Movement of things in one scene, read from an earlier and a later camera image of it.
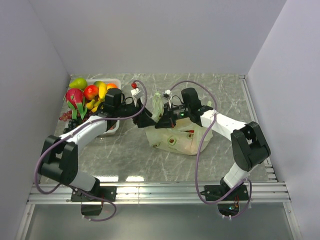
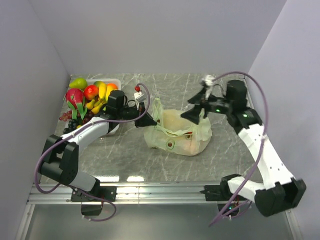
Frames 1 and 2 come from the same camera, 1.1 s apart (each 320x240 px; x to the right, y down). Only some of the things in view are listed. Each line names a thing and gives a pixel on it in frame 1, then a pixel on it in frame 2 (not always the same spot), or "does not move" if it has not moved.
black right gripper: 168,119 to 193,114
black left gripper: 144,119 does not move
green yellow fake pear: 78,83 does not move
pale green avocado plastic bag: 185,138 does not move
